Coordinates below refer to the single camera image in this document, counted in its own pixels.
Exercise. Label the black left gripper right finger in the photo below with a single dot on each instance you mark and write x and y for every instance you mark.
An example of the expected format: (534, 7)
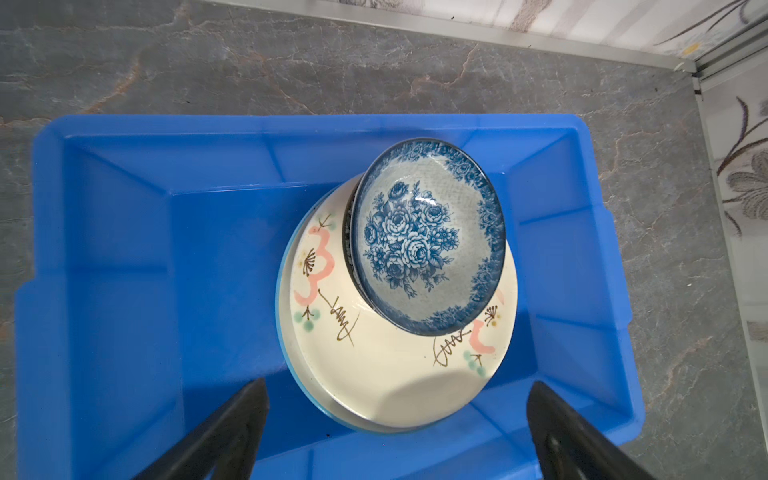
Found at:
(568, 446)

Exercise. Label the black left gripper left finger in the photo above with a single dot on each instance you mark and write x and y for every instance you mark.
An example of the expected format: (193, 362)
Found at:
(224, 446)

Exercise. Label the watermelon pattern white plate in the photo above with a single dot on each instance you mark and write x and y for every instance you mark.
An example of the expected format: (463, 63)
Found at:
(294, 361)

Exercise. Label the cream floral plate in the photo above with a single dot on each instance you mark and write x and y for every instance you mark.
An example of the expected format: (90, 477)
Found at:
(372, 368)

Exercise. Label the blue floral bowl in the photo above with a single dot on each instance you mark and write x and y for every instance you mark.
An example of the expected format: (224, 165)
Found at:
(425, 237)

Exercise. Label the blue plastic bin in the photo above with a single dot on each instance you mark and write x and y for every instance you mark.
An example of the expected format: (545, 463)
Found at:
(157, 246)

